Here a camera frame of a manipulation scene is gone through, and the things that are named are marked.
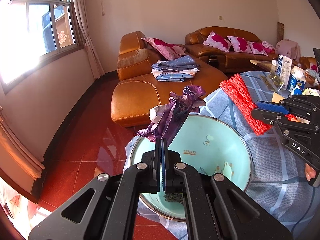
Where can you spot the pink cloth covered chair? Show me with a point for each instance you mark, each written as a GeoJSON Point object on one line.
{"type": "Point", "coordinates": [288, 48]}

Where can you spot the blue Look milk carton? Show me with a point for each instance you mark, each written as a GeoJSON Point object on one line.
{"type": "Point", "coordinates": [296, 80]}

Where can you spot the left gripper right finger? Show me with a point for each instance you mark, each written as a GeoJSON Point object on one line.
{"type": "Point", "coordinates": [215, 208]}

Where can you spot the beige curtain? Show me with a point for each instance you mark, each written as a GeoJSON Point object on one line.
{"type": "Point", "coordinates": [93, 58]}

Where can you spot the pink floral pillow on chaise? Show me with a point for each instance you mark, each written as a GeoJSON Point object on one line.
{"type": "Point", "coordinates": [167, 50]}

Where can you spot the window with brown frame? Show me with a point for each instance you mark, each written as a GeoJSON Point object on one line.
{"type": "Point", "coordinates": [35, 33]}

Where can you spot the orange leather chaise sofa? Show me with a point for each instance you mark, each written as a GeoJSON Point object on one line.
{"type": "Point", "coordinates": [138, 91]}

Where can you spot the brown leather three-seat sofa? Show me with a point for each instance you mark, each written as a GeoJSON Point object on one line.
{"type": "Point", "coordinates": [227, 62]}

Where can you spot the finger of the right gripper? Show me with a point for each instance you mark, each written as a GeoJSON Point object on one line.
{"type": "Point", "coordinates": [272, 107]}
{"type": "Point", "coordinates": [268, 116]}

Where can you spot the person's right hand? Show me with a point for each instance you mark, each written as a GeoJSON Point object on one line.
{"type": "Point", "coordinates": [310, 173]}

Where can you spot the wooden coffee table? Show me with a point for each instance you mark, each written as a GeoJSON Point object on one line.
{"type": "Point", "coordinates": [266, 66]}

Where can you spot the pink floral pillow middle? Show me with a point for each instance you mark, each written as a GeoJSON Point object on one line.
{"type": "Point", "coordinates": [239, 44]}

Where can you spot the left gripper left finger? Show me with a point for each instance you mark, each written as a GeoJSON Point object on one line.
{"type": "Point", "coordinates": [106, 207]}

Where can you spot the stack of folded blue cloths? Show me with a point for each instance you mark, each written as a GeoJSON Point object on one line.
{"type": "Point", "coordinates": [175, 70]}

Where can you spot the brown leather armchair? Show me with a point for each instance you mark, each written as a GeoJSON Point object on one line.
{"type": "Point", "coordinates": [308, 63]}

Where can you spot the pink floral pillow right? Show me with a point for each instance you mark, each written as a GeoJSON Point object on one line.
{"type": "Point", "coordinates": [261, 48]}

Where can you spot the blue plaid tablecloth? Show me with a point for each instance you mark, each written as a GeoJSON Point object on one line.
{"type": "Point", "coordinates": [278, 182]}

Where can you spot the pink floral pillow left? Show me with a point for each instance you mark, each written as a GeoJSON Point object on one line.
{"type": "Point", "coordinates": [217, 41]}

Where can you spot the red foam net sleeve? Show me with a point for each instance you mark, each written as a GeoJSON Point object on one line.
{"type": "Point", "coordinates": [237, 91]}

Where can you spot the mint enamel basin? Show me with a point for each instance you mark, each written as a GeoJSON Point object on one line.
{"type": "Point", "coordinates": [207, 144]}

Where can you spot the purple plastic wrapper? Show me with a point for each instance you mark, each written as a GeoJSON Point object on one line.
{"type": "Point", "coordinates": [167, 120]}

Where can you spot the tall white blue carton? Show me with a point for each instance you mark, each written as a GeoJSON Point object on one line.
{"type": "Point", "coordinates": [284, 65]}

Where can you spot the yellow sponge wedge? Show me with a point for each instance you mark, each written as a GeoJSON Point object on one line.
{"type": "Point", "coordinates": [276, 98]}

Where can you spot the clear gold snack packet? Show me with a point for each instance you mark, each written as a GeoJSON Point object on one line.
{"type": "Point", "coordinates": [275, 81]}

